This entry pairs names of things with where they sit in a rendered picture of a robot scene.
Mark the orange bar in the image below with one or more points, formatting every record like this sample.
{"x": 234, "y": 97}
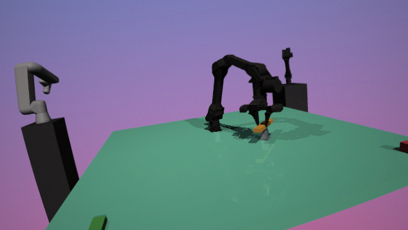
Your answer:
{"x": 261, "y": 127}

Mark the green block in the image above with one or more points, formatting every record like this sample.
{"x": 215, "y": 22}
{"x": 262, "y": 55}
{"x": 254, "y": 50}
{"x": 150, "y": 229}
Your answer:
{"x": 98, "y": 223}

